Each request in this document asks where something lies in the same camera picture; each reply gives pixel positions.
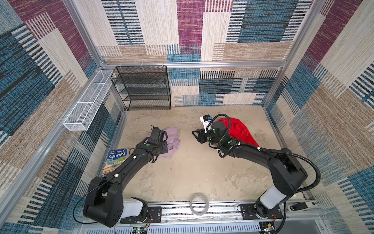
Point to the black wire shelf rack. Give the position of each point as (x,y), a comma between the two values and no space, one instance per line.
(143,87)

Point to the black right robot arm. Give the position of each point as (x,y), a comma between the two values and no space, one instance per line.
(286,171)

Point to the red cloth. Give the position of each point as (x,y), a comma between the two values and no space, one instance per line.
(239,131)

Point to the clear tape roll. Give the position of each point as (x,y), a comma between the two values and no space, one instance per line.
(199,204)

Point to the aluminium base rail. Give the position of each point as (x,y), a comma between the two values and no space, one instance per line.
(169,213)

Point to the white wire mesh basket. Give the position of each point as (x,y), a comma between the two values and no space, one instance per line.
(84,111)

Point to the lilac cloth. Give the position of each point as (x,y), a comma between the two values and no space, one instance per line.
(173,141)

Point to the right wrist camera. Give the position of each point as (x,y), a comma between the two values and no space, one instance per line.
(205,120)

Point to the white slotted cable duct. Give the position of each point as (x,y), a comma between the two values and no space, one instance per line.
(218,228)

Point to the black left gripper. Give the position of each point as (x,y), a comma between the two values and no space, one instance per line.
(163,143)

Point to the white power strip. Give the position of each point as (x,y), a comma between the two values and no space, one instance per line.
(302,206)

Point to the treehouse story book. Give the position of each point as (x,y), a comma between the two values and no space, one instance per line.
(114,159)

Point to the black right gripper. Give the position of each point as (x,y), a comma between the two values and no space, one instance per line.
(201,135)

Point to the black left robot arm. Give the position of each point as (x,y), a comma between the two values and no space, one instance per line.
(104,202)

